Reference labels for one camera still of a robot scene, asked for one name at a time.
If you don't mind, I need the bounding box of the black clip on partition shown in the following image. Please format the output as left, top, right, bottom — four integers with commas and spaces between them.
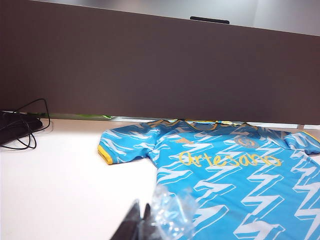
189, 16, 231, 25

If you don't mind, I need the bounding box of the brown desk partition panel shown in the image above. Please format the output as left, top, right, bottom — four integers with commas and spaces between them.
0, 0, 320, 126

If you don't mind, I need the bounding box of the black cable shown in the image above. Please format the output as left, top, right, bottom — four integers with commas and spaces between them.
0, 98, 51, 151

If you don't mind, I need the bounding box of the flat black device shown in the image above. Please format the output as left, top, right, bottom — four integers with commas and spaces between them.
0, 111, 44, 146

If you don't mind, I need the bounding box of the green strip under partition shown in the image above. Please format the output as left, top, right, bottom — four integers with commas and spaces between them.
49, 112, 114, 121

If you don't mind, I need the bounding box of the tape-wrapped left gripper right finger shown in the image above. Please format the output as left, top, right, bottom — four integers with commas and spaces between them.
149, 186, 199, 240

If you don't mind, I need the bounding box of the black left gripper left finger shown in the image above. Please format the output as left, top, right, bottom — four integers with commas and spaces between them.
116, 199, 161, 240

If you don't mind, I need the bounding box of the blue white soccer jersey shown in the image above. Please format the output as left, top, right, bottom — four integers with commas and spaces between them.
96, 119, 320, 240

